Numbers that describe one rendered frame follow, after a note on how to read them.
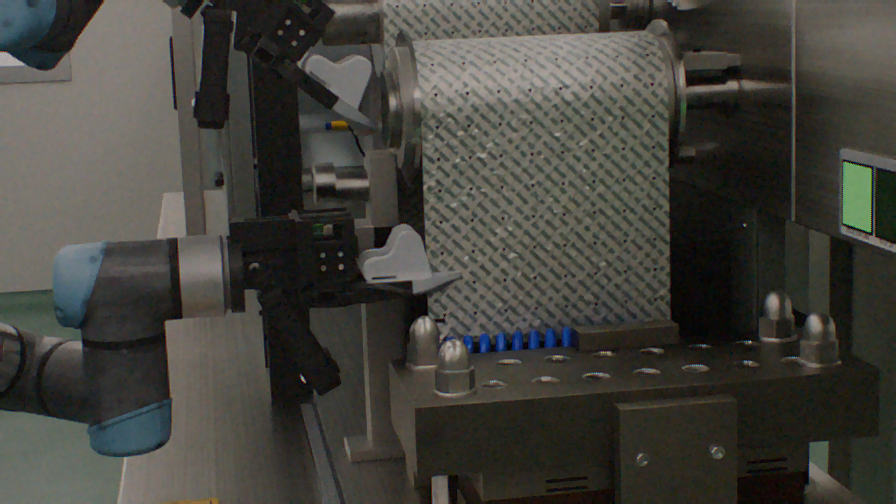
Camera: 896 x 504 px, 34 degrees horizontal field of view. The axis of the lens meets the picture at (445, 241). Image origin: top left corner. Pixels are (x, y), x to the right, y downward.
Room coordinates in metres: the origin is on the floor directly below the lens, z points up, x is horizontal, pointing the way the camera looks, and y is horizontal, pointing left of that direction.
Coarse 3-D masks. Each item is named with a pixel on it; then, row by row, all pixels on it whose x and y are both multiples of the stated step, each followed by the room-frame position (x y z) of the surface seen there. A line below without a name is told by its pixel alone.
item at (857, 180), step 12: (852, 168) 1.17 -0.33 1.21; (864, 168) 1.15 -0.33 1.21; (852, 180) 1.17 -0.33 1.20; (864, 180) 1.15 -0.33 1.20; (852, 192) 1.17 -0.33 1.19; (864, 192) 1.15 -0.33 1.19; (852, 204) 1.17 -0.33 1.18; (864, 204) 1.15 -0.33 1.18; (852, 216) 1.17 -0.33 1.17; (864, 216) 1.15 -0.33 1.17; (864, 228) 1.15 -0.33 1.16
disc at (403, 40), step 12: (408, 36) 1.38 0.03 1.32; (408, 48) 1.36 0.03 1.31; (408, 60) 1.36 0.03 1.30; (420, 108) 1.33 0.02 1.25; (420, 120) 1.33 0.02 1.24; (420, 132) 1.34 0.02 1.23; (420, 144) 1.34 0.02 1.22; (420, 156) 1.35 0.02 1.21; (408, 168) 1.39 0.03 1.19; (408, 180) 1.40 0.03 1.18
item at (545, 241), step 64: (448, 192) 1.35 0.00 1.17; (512, 192) 1.36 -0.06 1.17; (576, 192) 1.37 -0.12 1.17; (640, 192) 1.38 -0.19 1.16; (448, 256) 1.35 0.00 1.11; (512, 256) 1.36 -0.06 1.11; (576, 256) 1.37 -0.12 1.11; (640, 256) 1.38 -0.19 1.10; (448, 320) 1.35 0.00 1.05; (512, 320) 1.36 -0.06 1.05; (576, 320) 1.37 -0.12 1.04; (640, 320) 1.38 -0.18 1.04
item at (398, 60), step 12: (396, 48) 1.40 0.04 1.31; (660, 48) 1.41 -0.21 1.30; (396, 60) 1.39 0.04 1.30; (408, 72) 1.36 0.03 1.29; (672, 72) 1.39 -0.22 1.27; (408, 84) 1.35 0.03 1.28; (672, 84) 1.39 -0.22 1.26; (408, 96) 1.35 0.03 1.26; (672, 96) 1.39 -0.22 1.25; (408, 108) 1.35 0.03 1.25; (672, 108) 1.39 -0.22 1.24; (408, 120) 1.35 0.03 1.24; (672, 120) 1.39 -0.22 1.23; (408, 132) 1.35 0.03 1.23; (408, 144) 1.36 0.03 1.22; (396, 156) 1.41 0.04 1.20; (408, 156) 1.37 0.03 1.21
